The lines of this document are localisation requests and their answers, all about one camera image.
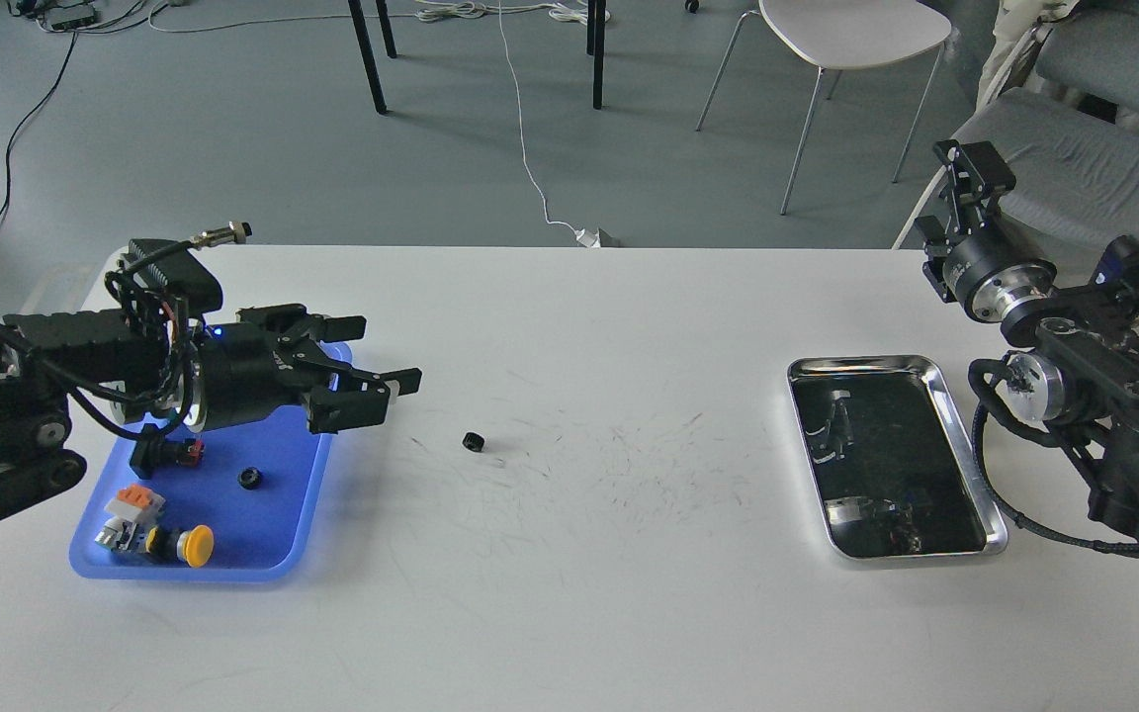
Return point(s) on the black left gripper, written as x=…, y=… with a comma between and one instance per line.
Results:
x=244, y=372

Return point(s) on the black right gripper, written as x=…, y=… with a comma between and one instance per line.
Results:
x=987, y=272

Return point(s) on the small black gear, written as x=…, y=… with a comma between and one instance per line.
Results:
x=473, y=441
x=250, y=478

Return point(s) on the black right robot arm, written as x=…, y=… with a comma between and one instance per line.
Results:
x=1070, y=380

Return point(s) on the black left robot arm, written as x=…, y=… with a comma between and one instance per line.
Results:
x=152, y=364

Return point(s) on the grey cushioned chair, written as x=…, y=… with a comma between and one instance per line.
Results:
x=1076, y=176
x=1091, y=46

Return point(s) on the blue plastic tray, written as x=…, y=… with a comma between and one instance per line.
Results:
x=260, y=534

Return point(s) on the white chair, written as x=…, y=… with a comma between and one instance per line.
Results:
x=834, y=36

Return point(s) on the orange white contact block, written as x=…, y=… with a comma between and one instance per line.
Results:
x=137, y=504

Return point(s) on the silver metal tray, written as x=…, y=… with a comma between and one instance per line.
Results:
x=891, y=462

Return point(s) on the black table leg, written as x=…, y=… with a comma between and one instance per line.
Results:
x=359, y=23
x=385, y=20
x=597, y=19

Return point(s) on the black power strip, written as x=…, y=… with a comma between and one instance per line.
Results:
x=57, y=16

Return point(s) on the black selector switch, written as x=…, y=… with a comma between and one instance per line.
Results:
x=148, y=456

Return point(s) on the yellow push button switch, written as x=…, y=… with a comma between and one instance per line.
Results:
x=157, y=544

